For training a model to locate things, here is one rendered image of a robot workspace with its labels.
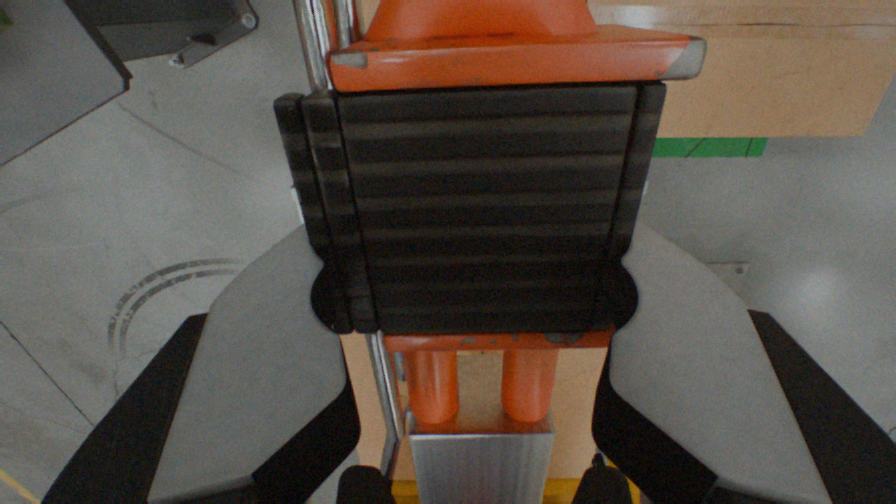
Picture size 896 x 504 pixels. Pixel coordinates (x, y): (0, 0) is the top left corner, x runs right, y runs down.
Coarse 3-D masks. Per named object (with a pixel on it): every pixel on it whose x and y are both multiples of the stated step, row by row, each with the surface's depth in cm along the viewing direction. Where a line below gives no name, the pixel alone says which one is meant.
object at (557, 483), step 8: (552, 480) 45; (560, 480) 45; (568, 480) 45; (576, 480) 45; (544, 488) 45; (552, 488) 45; (560, 488) 44; (568, 488) 44; (576, 488) 44; (544, 496) 44; (552, 496) 44; (560, 496) 44; (568, 496) 44
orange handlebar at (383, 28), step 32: (384, 0) 9; (416, 0) 8; (448, 0) 8; (480, 0) 8; (512, 0) 8; (544, 0) 8; (576, 0) 8; (384, 32) 9; (416, 32) 8; (448, 32) 8; (480, 32) 9; (512, 32) 8; (544, 32) 8; (576, 32) 8; (416, 352) 14; (448, 352) 14; (512, 352) 14; (544, 352) 14; (416, 384) 15; (448, 384) 15; (512, 384) 15; (544, 384) 15; (416, 416) 16; (448, 416) 16; (512, 416) 16
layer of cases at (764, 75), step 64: (640, 0) 63; (704, 0) 63; (768, 0) 63; (832, 0) 62; (704, 64) 68; (768, 64) 68; (832, 64) 68; (704, 128) 74; (768, 128) 74; (832, 128) 74
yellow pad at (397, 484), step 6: (396, 480) 46; (402, 480) 46; (408, 480) 46; (414, 480) 46; (396, 486) 45; (402, 486) 45; (408, 486) 45; (414, 486) 45; (396, 492) 45; (402, 492) 45; (408, 492) 45; (414, 492) 45; (396, 498) 45; (402, 498) 45; (408, 498) 45; (414, 498) 45
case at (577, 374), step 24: (360, 336) 50; (360, 360) 52; (576, 360) 52; (600, 360) 52; (360, 384) 55; (576, 384) 54; (360, 408) 58; (552, 408) 57; (576, 408) 57; (384, 432) 61; (576, 432) 61; (360, 456) 65; (408, 456) 65; (552, 456) 64; (576, 456) 64
